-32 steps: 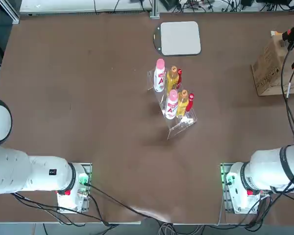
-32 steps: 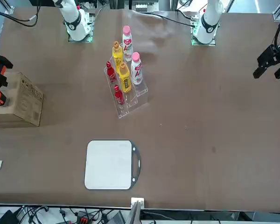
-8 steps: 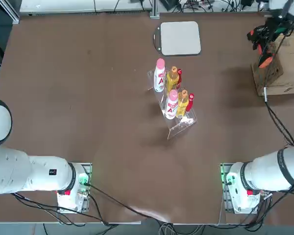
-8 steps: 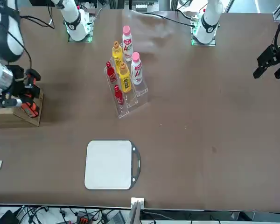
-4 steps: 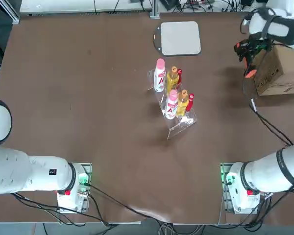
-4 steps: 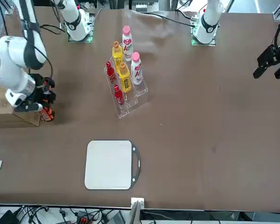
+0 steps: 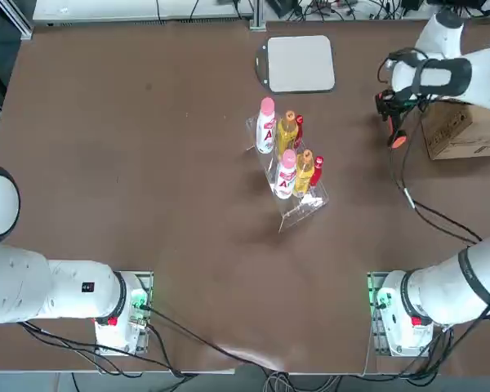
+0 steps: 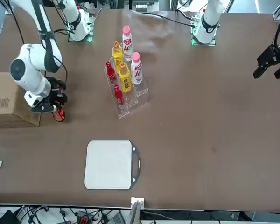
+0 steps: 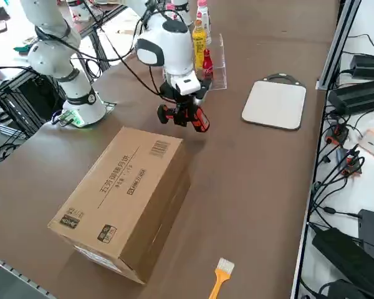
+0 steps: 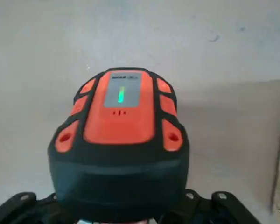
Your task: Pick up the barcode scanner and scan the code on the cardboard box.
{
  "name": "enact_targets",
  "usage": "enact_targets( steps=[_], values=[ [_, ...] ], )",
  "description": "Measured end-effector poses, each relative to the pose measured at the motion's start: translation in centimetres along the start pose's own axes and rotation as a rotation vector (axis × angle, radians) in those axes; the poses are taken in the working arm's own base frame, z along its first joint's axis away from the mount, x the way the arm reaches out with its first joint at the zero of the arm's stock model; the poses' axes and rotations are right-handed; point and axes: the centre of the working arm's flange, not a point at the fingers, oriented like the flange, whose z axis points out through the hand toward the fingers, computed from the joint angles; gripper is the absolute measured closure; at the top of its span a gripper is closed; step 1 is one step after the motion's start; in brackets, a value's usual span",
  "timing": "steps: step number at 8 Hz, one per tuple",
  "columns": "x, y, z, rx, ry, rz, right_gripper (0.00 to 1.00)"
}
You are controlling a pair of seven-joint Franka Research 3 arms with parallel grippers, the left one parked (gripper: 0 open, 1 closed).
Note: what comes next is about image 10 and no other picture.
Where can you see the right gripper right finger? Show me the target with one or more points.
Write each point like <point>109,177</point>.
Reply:
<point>224,207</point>

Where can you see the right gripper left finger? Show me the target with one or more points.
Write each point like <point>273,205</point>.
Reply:
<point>18,205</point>

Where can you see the orange black barcode scanner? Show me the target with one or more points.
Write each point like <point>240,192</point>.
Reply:
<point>119,130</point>

